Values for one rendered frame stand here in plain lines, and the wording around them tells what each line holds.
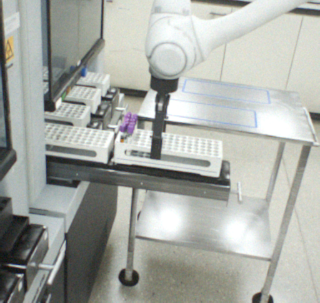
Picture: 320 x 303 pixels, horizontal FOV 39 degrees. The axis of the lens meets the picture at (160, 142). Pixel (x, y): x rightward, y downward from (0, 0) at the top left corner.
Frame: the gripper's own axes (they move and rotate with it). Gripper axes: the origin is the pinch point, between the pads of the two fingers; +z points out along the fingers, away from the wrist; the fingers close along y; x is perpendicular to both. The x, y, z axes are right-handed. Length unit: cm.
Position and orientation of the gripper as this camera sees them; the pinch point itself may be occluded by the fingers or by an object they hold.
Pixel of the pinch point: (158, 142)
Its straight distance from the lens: 129.3
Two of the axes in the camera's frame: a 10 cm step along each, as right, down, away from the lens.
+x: -9.9, -1.3, 0.5
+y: 1.1, -4.7, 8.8
